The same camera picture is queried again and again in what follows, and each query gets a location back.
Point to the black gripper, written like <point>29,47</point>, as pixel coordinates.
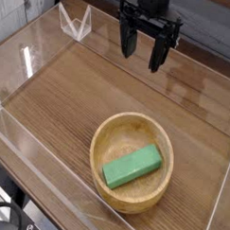
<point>152,17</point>

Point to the green rectangular block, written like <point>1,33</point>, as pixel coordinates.
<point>131,166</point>

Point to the brown wooden bowl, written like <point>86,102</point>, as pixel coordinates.
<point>122,134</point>

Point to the clear acrylic tray wall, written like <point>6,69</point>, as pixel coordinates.
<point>58,191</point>

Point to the black metal bracket with screw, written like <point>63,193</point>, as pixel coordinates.
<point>20,219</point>

